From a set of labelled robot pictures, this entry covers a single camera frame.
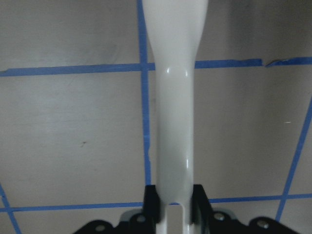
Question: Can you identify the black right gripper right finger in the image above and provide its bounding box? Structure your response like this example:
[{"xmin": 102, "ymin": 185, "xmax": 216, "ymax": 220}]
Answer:
[{"xmin": 191, "ymin": 184, "xmax": 214, "ymax": 226}]

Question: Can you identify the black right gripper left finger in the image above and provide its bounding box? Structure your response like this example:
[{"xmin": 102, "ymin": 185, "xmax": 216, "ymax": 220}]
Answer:
[{"xmin": 143, "ymin": 185, "xmax": 161, "ymax": 224}]

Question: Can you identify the white hand brush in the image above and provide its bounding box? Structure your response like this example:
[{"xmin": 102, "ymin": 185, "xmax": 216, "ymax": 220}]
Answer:
[{"xmin": 143, "ymin": 0, "xmax": 208, "ymax": 234}]

